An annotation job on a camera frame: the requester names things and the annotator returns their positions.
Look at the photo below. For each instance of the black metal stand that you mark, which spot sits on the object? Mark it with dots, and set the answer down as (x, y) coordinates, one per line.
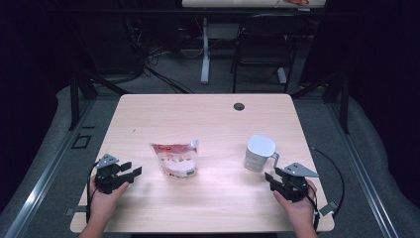
(74, 105)
(345, 109)

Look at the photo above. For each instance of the orange object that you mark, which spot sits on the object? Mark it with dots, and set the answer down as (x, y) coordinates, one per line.
(297, 1)

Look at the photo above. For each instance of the aluminium floor rail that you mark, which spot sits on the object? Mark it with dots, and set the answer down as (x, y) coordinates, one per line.
(33, 198)
(373, 198)

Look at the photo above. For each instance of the red and clear plastic pouch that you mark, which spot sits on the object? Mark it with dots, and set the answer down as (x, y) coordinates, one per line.
(178, 162)

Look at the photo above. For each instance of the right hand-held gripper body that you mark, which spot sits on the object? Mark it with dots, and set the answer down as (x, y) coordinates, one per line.
(292, 186)

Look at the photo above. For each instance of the white standing desk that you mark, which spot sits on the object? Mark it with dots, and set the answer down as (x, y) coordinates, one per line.
(205, 59)

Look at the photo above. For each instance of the black folding chair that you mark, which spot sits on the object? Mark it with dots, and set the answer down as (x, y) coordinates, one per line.
(264, 46)

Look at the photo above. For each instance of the black floor outlet frame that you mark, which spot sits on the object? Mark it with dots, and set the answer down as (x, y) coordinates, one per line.
(81, 141)

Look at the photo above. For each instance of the person's right hand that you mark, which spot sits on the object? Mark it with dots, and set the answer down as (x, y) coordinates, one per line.
(302, 213)

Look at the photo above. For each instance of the person's left hand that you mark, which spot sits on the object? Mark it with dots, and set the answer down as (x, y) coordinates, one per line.
(102, 203)

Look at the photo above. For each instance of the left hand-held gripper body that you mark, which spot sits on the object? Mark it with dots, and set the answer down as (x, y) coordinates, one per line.
(107, 180)

